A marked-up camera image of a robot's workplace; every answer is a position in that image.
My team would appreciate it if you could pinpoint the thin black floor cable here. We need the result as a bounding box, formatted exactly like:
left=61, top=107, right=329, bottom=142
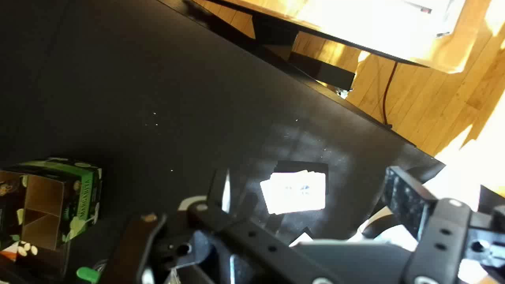
left=381, top=60, right=399, bottom=129

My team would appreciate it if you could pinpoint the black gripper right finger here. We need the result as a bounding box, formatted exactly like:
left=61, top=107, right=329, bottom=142
left=381, top=164, right=505, bottom=284

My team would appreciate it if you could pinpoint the white board panel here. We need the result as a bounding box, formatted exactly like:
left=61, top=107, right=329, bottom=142
left=230, top=0, right=505, bottom=76

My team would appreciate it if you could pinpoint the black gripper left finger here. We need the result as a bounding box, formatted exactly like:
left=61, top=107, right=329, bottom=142
left=107, top=197, right=344, bottom=284

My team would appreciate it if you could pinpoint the small white paper packet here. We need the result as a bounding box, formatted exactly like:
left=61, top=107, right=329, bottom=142
left=258, top=167, right=328, bottom=216

